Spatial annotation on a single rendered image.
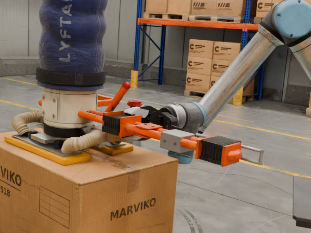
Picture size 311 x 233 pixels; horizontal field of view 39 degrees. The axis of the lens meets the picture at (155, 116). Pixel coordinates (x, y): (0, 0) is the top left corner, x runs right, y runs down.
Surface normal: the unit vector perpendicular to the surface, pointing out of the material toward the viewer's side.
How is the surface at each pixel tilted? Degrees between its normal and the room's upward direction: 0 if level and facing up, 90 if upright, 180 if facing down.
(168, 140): 90
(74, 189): 90
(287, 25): 88
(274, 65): 90
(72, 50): 74
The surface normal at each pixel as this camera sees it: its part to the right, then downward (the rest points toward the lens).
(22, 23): 0.79, 0.17
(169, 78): -0.60, 0.11
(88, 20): 0.51, -0.15
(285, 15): -0.21, 0.14
